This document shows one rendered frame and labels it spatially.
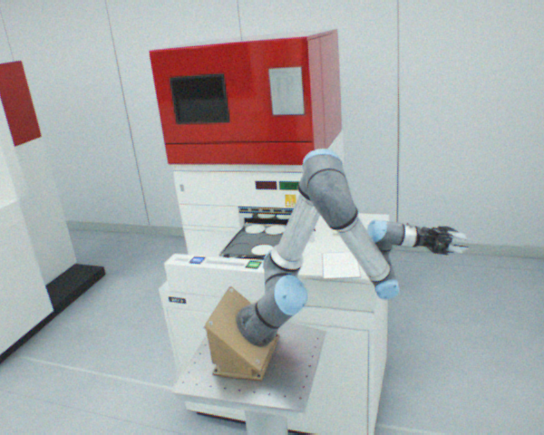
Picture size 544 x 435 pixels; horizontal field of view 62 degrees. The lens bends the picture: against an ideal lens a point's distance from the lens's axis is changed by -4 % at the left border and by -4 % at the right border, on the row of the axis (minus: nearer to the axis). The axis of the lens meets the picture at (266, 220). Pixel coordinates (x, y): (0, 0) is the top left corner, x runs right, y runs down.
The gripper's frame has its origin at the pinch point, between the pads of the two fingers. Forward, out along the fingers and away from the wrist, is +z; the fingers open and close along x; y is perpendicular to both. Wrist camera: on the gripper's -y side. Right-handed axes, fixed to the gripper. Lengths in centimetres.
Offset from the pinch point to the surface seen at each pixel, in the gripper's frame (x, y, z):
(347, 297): -32.2, -18.3, -31.6
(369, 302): -31.8, -15.3, -23.6
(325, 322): -46, -24, -37
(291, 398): -52, 23, -55
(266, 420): -76, 2, -57
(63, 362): -144, -124, -174
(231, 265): -32, -39, -77
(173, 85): 38, -93, -118
